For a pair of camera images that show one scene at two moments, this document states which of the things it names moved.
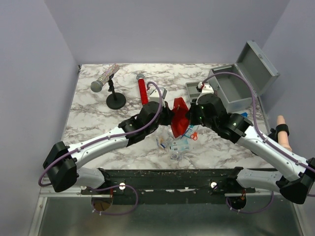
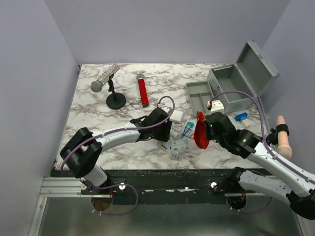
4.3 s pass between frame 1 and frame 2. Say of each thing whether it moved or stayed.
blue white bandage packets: stayed
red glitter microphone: stayed
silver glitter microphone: stayed
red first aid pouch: moved
